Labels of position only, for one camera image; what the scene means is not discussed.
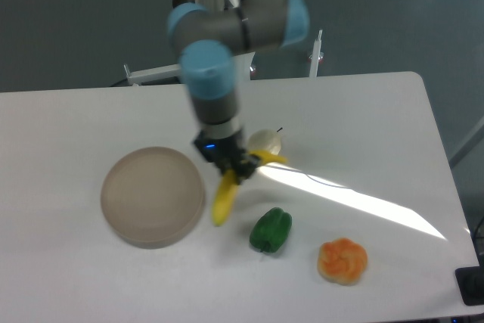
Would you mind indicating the white upright post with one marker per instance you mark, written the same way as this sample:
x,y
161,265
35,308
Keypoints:
x,y
317,55

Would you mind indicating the black device at edge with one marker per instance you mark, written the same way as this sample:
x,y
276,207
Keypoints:
x,y
470,283

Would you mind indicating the yellow banana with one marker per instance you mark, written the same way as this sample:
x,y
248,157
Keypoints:
x,y
224,199

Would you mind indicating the orange glazed bread roll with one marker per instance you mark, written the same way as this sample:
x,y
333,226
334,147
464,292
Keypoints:
x,y
342,261

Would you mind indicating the white metal frame bar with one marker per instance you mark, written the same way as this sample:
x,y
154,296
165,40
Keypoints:
x,y
165,75

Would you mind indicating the round beige wooden plate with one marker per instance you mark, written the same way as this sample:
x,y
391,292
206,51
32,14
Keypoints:
x,y
153,197

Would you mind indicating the green bell pepper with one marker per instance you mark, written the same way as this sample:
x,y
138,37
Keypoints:
x,y
271,231

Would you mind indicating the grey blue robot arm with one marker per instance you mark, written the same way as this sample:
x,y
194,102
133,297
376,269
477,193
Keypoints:
x,y
206,36

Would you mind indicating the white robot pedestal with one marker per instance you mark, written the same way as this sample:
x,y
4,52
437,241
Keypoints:
x,y
244,62

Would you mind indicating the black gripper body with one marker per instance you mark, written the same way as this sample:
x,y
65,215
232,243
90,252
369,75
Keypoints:
x,y
213,143

